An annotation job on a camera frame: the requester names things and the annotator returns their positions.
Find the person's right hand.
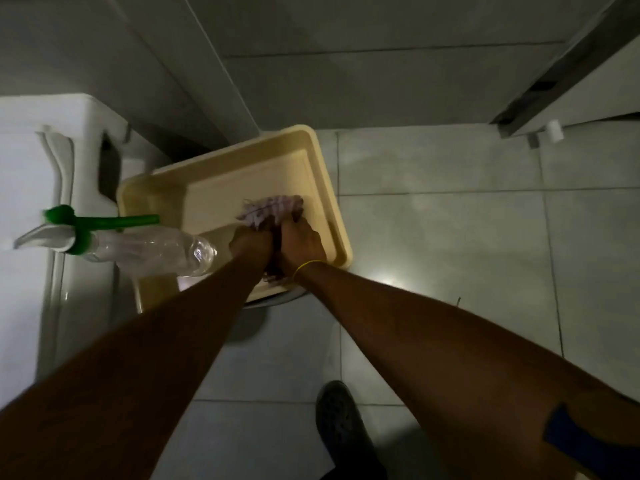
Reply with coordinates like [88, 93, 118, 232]
[275, 210, 328, 281]

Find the person's left hand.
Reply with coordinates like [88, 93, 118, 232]
[229, 218, 275, 275]

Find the purple patterned cloth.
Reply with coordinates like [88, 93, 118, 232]
[236, 195, 305, 283]

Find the person's right forearm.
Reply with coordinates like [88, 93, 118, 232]
[292, 261, 640, 480]

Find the person's left forearm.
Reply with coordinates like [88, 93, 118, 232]
[0, 256, 271, 480]

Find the yellow wrist band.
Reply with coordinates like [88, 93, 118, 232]
[291, 260, 326, 283]

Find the cream plastic basin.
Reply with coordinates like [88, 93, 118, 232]
[116, 125, 354, 314]

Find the clear spray bottle green nozzle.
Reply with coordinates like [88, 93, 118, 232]
[13, 205, 218, 279]

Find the white washing machine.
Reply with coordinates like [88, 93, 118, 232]
[0, 94, 173, 410]

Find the person's dark shoe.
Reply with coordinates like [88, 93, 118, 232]
[315, 380, 388, 480]

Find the white door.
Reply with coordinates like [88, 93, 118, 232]
[490, 0, 640, 139]

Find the blue sleeve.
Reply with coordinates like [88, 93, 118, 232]
[543, 402, 640, 480]

